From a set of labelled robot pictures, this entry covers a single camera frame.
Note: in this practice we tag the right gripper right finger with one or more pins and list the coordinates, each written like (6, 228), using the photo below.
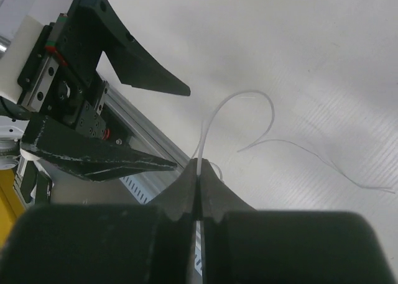
(243, 245)

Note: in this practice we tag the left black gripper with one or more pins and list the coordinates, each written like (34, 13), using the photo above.
(71, 135)

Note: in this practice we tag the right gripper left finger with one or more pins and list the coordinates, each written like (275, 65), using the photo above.
(106, 243)

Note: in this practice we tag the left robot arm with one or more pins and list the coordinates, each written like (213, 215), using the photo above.
(34, 185)

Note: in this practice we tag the white slotted cable duct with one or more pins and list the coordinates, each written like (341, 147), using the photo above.
(139, 190)

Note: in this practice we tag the aluminium mounting rail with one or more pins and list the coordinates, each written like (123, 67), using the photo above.
(148, 138)

